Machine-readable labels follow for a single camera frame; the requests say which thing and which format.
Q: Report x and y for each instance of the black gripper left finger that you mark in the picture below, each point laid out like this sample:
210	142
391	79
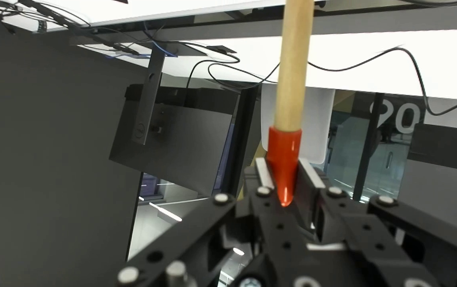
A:
261	192

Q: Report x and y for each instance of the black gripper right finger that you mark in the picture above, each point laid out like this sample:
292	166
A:
315	198

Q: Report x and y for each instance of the miniature wooden bat red handle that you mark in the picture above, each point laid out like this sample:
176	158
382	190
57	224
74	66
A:
286	133

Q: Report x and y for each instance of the large black monitor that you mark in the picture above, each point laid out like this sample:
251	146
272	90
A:
66	206

